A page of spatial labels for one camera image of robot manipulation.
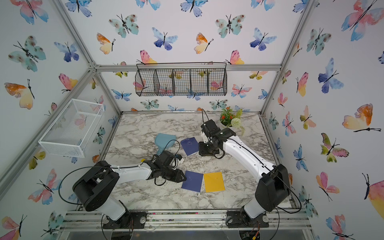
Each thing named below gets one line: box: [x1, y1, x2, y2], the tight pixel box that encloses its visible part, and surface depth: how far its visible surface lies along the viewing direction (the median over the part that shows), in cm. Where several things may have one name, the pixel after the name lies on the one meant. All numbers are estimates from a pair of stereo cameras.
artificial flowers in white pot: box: [220, 106, 245, 136], surface depth 99 cm
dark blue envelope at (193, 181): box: [181, 170, 204, 193], surface depth 88 cm
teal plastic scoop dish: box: [154, 133, 176, 156], surface depth 109 cm
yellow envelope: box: [203, 171, 225, 193], surface depth 90 cm
